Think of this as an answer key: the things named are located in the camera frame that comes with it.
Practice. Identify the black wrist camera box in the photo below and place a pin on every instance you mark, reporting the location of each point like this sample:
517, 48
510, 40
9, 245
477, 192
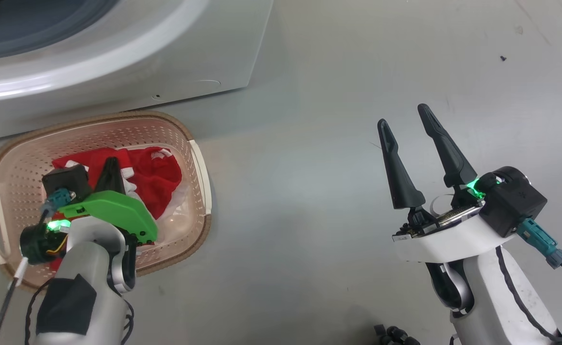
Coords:
67, 179
511, 201

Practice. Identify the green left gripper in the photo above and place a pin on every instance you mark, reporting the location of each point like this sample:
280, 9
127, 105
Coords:
118, 211

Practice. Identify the cream perforated laundry basket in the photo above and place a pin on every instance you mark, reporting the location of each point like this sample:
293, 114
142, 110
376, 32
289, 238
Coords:
22, 158

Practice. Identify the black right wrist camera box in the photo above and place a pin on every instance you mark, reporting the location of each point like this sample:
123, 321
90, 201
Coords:
511, 201

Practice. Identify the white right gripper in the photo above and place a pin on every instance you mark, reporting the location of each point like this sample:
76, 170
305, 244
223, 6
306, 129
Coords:
453, 242

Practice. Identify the red and white garment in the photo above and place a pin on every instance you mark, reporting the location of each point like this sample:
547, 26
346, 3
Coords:
156, 177

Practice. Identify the grey rubber door seal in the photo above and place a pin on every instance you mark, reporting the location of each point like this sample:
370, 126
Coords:
46, 24

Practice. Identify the white front-load washing machine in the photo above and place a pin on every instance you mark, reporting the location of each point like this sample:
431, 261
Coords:
166, 62

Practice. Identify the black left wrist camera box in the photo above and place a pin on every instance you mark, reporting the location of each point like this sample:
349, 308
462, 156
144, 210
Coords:
67, 179

